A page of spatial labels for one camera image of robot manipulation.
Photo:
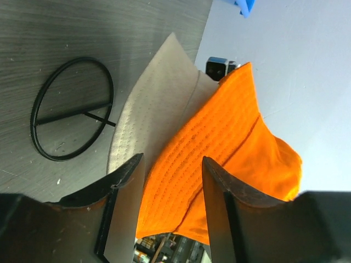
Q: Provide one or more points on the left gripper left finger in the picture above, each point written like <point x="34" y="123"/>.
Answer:
<point x="95" y="224"/>

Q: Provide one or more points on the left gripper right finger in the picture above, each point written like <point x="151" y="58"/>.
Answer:
<point x="246" y="225"/>

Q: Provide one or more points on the orange hat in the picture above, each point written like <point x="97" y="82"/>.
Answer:
<point x="228" y="133"/>

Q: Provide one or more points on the beige bucket hat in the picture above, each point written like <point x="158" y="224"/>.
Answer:
<point x="153" y="109"/>

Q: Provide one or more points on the blue plastic bin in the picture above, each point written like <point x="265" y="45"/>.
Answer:
<point x="241" y="7"/>

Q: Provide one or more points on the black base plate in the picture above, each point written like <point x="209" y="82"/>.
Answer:
<point x="168" y="248"/>

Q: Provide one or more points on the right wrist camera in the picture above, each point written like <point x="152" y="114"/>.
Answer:
<point x="218" y="68"/>

